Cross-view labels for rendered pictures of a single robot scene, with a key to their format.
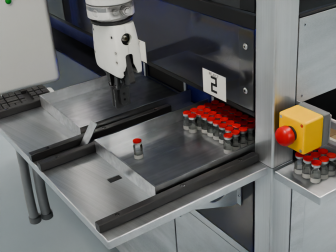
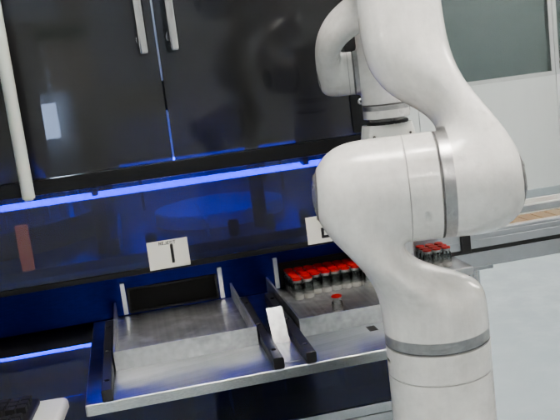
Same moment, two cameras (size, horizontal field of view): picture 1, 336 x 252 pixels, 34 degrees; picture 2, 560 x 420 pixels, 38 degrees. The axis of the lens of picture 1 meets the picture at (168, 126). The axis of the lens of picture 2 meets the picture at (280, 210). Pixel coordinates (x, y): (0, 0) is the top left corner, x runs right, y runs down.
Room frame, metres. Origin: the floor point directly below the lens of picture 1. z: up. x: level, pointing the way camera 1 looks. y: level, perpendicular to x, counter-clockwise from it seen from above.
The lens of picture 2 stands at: (0.60, 1.52, 1.38)
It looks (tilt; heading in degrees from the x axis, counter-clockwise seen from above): 10 degrees down; 292
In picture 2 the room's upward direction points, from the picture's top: 7 degrees counter-clockwise
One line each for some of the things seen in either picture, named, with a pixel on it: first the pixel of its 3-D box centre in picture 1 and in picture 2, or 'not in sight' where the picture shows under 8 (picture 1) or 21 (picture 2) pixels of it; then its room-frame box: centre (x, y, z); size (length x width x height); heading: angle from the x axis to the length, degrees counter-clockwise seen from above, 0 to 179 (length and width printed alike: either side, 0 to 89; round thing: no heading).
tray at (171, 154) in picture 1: (185, 143); (342, 293); (1.12, -0.04, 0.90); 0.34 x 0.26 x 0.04; 123
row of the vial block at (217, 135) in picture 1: (214, 128); (331, 280); (1.17, -0.11, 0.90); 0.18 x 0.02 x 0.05; 33
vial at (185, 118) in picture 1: (187, 120); (298, 288); (1.22, -0.05, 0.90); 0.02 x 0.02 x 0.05
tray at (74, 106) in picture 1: (114, 98); (180, 322); (1.41, 0.14, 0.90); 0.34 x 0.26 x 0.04; 122
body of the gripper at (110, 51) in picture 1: (114, 42); (389, 146); (0.96, 0.09, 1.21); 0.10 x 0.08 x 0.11; 32
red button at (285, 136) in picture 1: (286, 135); not in sight; (0.95, -0.23, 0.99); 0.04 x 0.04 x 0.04; 32
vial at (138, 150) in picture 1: (138, 149); (337, 307); (1.10, 0.07, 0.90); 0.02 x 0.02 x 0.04
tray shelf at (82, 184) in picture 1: (124, 136); (271, 329); (1.23, 0.11, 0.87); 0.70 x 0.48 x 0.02; 32
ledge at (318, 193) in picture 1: (319, 175); (435, 267); (0.98, -0.32, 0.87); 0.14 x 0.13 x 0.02; 122
